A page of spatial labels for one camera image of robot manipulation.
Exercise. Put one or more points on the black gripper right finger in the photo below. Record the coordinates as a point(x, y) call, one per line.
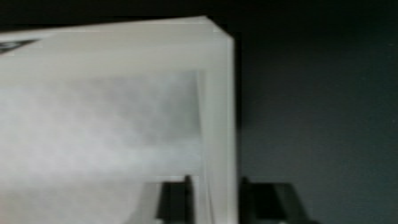
point(270, 204)

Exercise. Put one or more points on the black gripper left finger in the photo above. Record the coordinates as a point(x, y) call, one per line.
point(177, 203)

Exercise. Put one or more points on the large white drawer box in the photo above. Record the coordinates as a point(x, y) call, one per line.
point(117, 122)

